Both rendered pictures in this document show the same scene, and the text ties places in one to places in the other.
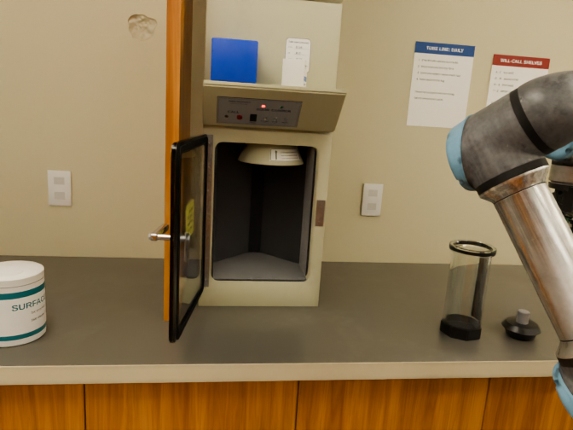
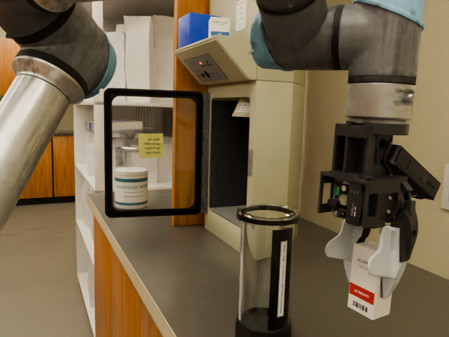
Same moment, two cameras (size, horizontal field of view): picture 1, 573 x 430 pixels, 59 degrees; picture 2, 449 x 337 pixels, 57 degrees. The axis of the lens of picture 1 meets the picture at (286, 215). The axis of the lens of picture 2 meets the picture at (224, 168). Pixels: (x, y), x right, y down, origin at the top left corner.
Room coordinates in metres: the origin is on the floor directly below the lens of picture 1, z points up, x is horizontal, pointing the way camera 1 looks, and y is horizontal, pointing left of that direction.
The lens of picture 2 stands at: (0.90, -1.09, 1.33)
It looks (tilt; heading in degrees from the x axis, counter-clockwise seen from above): 8 degrees down; 73
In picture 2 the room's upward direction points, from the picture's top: 2 degrees clockwise
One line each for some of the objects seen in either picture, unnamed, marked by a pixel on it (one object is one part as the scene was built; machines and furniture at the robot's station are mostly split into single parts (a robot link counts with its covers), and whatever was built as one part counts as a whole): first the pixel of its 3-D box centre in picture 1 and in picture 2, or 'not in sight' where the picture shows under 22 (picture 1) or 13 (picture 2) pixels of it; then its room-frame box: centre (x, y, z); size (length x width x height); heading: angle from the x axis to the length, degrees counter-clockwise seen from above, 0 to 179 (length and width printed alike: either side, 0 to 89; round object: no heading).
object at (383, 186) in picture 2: (562, 208); (367, 172); (1.21, -0.67, 1.26); 0.09 x 0.08 x 0.12; 16
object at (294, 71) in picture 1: (294, 73); (218, 31); (1.20, 0.00, 1.54); 0.05 x 0.05 x 0.06; 82
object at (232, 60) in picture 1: (234, 61); (199, 33); (1.18, 0.14, 1.55); 0.10 x 0.10 x 0.09; 8
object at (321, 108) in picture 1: (272, 107); (210, 63); (1.20, 0.05, 1.46); 0.32 x 0.12 x 0.10; 98
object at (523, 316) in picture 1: (521, 323); not in sight; (1.18, -0.60, 0.97); 0.09 x 0.09 x 0.07
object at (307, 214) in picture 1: (260, 204); (263, 158); (1.38, 0.07, 1.19); 0.26 x 0.24 x 0.35; 98
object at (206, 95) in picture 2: (205, 213); (205, 154); (1.23, 0.20, 1.19); 0.03 x 0.02 x 0.39; 98
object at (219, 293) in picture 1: (263, 156); (265, 114); (1.38, 0.08, 1.32); 0.32 x 0.25 x 0.77; 98
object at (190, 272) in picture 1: (189, 229); (154, 154); (1.06, 0.21, 1.19); 0.30 x 0.01 x 0.40; 179
